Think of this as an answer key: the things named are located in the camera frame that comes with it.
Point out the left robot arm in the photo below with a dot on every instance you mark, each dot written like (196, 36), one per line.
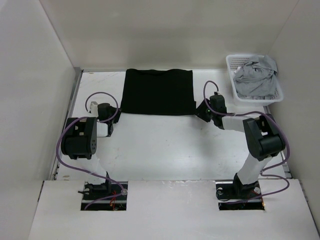
(80, 143)

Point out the white plastic laundry basket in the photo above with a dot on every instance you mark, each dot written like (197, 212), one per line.
(233, 62)

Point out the black tank top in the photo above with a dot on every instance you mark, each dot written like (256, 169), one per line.
(158, 92)

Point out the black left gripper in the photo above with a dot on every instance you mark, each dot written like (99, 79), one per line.
(117, 116)

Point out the grey tank tops pile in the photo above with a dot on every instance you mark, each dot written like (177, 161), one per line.
(257, 78)

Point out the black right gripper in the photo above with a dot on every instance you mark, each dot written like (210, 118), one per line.
(200, 111)

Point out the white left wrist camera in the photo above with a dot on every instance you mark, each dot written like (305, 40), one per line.
(93, 108)

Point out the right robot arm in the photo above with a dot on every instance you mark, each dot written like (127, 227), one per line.
(264, 142)

